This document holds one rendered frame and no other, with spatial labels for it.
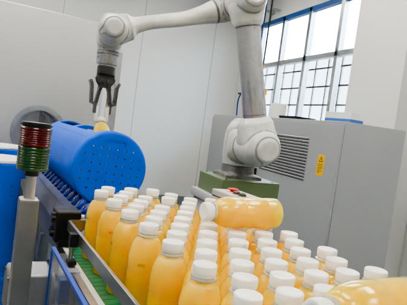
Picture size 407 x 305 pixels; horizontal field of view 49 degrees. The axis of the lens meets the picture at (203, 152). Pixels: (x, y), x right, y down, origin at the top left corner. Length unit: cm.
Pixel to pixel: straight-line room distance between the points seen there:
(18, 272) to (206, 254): 44
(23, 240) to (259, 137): 108
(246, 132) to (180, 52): 528
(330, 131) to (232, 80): 448
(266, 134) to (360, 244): 153
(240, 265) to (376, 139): 244
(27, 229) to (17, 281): 11
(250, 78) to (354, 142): 128
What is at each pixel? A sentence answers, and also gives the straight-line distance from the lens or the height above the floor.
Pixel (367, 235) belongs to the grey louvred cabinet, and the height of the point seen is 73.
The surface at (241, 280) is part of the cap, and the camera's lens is 66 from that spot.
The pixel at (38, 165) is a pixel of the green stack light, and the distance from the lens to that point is 97.
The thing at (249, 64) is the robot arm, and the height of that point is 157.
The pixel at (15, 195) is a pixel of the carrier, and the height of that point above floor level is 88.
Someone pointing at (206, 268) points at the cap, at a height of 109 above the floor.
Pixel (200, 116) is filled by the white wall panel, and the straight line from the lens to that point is 711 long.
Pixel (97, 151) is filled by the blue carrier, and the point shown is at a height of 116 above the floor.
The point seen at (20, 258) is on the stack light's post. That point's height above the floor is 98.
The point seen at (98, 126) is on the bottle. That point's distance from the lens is 185.
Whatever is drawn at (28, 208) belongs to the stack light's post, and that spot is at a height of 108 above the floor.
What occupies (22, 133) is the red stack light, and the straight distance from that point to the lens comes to 97.
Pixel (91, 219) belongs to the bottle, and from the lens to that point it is 123.
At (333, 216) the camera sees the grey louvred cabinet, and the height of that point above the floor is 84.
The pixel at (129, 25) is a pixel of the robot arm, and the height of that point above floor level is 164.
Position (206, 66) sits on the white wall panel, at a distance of 717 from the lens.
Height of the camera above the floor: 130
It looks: 3 degrees down
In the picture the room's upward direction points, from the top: 8 degrees clockwise
